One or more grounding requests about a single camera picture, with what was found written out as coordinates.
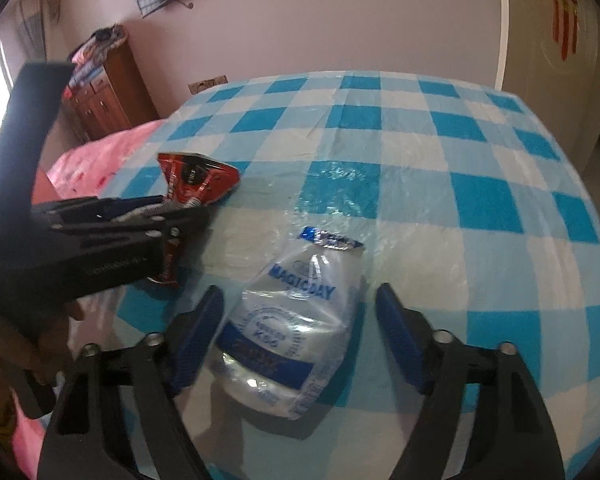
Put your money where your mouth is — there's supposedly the pink blanket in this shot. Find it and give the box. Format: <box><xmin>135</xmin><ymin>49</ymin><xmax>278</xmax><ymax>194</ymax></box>
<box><xmin>7</xmin><ymin>119</ymin><xmax>167</xmax><ymax>480</ymax></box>

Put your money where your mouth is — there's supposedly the red knot decoration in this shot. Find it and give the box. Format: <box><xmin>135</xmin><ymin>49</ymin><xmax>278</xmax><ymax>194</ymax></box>
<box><xmin>544</xmin><ymin>0</ymin><xmax>589</xmax><ymax>62</ymax></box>

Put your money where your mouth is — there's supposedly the clear blue printed plastic bag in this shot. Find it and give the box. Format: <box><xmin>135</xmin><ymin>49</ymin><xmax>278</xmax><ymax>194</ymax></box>
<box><xmin>207</xmin><ymin>225</ymin><xmax>366</xmax><ymax>422</ymax></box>

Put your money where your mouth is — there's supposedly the person's left hand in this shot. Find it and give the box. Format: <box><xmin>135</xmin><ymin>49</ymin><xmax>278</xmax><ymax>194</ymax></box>
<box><xmin>0</xmin><ymin>302</ymin><xmax>87</xmax><ymax>397</ymax></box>

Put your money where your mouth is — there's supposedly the grey curtain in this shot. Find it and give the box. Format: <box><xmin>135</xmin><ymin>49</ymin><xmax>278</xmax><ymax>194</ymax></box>
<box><xmin>19</xmin><ymin>0</ymin><xmax>49</xmax><ymax>67</ymax></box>

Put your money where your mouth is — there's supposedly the red snack wrapper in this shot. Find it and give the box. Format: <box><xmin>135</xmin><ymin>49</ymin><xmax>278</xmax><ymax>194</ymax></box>
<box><xmin>150</xmin><ymin>151</ymin><xmax>242</xmax><ymax>287</ymax></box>

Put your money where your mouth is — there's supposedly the cream door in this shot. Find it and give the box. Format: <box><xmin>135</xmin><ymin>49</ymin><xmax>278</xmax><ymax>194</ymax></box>
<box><xmin>496</xmin><ymin>0</ymin><xmax>600</xmax><ymax>171</ymax></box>

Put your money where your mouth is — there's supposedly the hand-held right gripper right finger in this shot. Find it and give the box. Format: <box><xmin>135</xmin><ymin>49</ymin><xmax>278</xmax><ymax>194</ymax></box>
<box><xmin>375</xmin><ymin>282</ymin><xmax>566</xmax><ymax>480</ymax></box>

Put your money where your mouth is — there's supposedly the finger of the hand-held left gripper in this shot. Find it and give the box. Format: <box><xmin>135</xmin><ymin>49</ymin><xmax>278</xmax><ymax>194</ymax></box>
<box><xmin>32</xmin><ymin>194</ymin><xmax>212</xmax><ymax>222</ymax></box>
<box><xmin>39</xmin><ymin>209</ymin><xmax>217</xmax><ymax>249</ymax></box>

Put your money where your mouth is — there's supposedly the wall socket strip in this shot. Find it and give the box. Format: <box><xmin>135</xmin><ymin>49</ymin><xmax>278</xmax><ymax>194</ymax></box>
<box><xmin>187</xmin><ymin>75</ymin><xmax>229</xmax><ymax>96</ymax></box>

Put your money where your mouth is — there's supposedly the brown wooden cabinet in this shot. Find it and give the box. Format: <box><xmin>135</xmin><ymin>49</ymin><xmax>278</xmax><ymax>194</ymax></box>
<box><xmin>62</xmin><ymin>40</ymin><xmax>159</xmax><ymax>144</ymax></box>

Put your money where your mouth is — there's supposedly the blue white checked tablecloth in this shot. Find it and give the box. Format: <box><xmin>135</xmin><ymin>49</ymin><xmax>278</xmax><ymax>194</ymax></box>
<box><xmin>87</xmin><ymin>72</ymin><xmax>600</xmax><ymax>480</ymax></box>

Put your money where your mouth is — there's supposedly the pile of folded blankets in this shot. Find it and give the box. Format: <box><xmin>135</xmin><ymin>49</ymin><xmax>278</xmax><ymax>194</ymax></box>
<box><xmin>67</xmin><ymin>25</ymin><xmax>129</xmax><ymax>79</ymax></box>

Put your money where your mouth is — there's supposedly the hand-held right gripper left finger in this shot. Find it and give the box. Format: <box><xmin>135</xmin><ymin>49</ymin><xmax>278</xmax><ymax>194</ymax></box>
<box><xmin>37</xmin><ymin>285</ymin><xmax>226</xmax><ymax>480</ymax></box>

